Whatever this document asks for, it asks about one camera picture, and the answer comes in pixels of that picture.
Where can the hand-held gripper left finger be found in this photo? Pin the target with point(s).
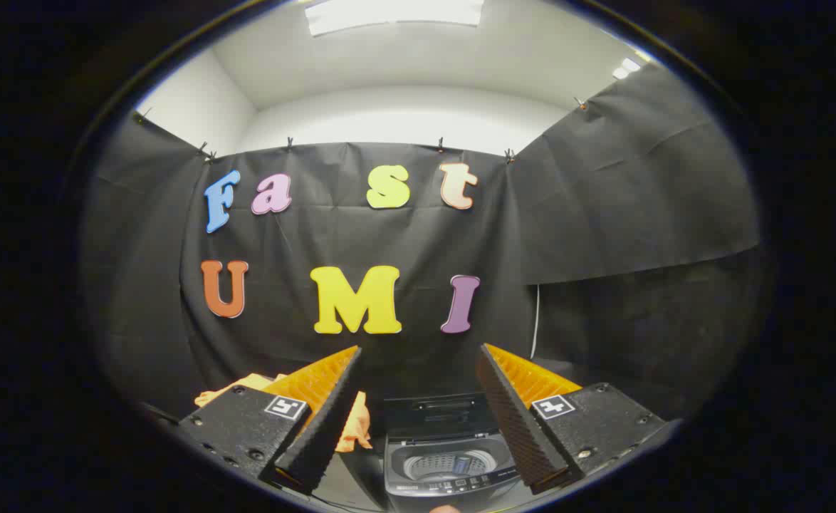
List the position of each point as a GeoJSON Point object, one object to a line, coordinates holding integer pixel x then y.
{"type": "Point", "coordinates": [322, 427]}

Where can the orange polo shirt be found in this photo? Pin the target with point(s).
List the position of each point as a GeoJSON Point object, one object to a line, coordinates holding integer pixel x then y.
{"type": "Point", "coordinates": [355, 427]}

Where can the long ceiling light panel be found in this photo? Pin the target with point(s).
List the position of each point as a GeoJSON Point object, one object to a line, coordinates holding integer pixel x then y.
{"type": "Point", "coordinates": [396, 14]}

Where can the black backdrop cloth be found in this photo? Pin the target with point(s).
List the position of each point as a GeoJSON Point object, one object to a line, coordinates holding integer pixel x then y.
{"type": "Point", "coordinates": [318, 235]}

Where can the row of small cloth clips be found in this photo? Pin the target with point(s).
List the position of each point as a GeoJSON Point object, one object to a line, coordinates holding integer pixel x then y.
{"type": "Point", "coordinates": [441, 145]}

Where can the grey washing machine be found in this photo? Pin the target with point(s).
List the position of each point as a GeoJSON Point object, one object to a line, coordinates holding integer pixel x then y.
{"type": "Point", "coordinates": [453, 484]}

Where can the washing machine lid with window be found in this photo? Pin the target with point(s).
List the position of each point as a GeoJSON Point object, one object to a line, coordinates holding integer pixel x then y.
{"type": "Point", "coordinates": [432, 420]}

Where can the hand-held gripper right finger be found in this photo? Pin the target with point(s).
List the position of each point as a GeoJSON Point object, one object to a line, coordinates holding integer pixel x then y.
{"type": "Point", "coordinates": [521, 427]}

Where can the small ceiling light panel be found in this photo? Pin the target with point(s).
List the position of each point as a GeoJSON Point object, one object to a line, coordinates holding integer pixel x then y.
{"type": "Point", "coordinates": [626, 68]}

